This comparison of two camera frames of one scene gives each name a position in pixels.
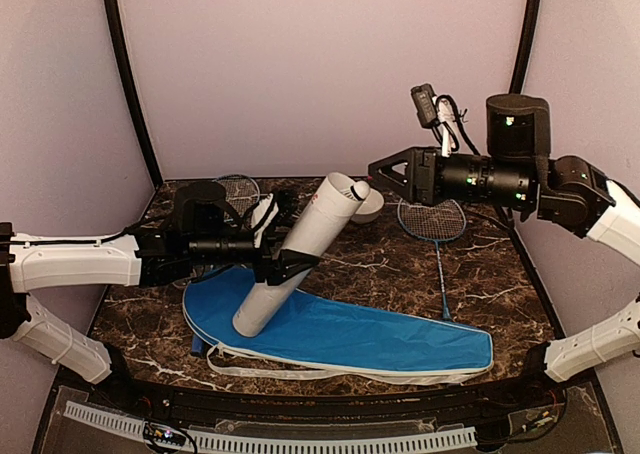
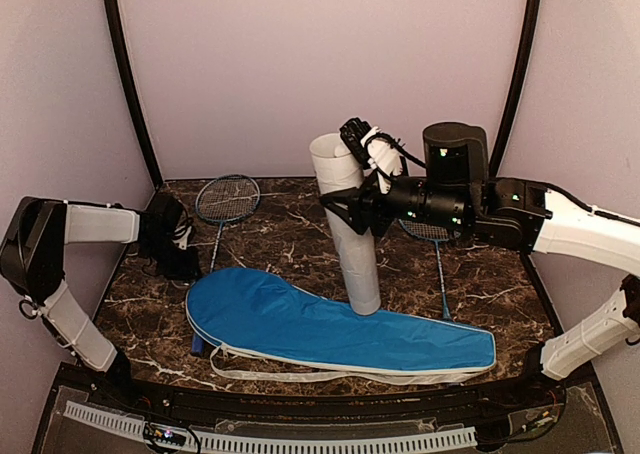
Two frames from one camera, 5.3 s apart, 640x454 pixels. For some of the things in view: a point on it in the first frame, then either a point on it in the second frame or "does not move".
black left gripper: x=275 y=269 → x=188 y=271
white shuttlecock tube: x=314 y=227 → x=336 y=169
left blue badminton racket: x=241 y=192 does not move
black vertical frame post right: x=526 y=33 does not move
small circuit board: x=164 y=434 does not move
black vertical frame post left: x=118 y=28 does not move
